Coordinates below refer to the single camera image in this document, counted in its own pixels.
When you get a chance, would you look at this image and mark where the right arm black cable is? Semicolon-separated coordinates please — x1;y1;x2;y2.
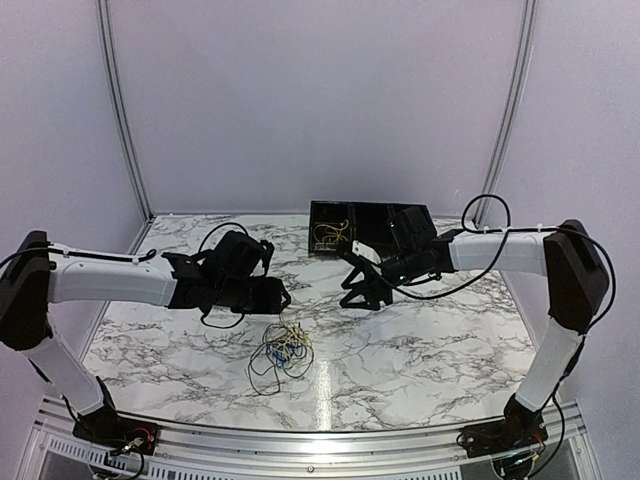
394;193;616;331

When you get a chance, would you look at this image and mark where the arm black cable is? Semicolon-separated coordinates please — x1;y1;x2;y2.
197;222;251;329
394;193;616;331

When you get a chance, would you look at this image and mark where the aluminium front rail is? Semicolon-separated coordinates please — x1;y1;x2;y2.
17;397;601;479

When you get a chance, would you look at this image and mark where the dark grey wire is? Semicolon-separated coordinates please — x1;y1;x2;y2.
244;324;316;396

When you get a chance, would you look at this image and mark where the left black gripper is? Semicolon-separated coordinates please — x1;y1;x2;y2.
215;277;291;315

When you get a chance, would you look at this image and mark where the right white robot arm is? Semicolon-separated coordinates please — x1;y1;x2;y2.
340;207;615;448

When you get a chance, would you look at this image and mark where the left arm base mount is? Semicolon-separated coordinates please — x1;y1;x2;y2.
66;377;160;456

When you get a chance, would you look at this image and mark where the right aluminium frame post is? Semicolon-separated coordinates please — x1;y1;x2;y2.
481;0;539;194

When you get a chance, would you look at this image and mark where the black compartment tray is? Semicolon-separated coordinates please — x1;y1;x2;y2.
308;200;431;258

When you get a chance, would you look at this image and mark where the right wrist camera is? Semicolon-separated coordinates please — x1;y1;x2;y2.
351;240;382;265

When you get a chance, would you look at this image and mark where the yellow wire bundle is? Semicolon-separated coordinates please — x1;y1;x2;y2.
264;312;314;371

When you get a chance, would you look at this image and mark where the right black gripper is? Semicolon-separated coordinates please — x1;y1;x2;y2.
339;247;423;311

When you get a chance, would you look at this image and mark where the blue wire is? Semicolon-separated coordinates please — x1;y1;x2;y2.
264;339;306;371

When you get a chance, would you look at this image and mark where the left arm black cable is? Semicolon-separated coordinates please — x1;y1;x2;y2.
197;222;251;329

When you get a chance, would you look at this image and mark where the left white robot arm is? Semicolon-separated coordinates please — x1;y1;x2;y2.
1;231;291;445

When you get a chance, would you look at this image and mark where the left aluminium frame post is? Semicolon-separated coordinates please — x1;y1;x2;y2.
95;0;154;222

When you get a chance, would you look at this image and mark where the aluminium frame post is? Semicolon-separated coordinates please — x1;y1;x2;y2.
481;0;539;194
95;0;154;222

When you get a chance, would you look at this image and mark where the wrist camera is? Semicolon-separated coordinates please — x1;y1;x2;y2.
351;240;382;265
250;239;275;277

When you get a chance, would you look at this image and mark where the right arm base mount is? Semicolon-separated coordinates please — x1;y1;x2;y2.
456;395;548;458

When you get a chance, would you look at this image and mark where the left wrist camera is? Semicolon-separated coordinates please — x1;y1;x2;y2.
250;239;275;277

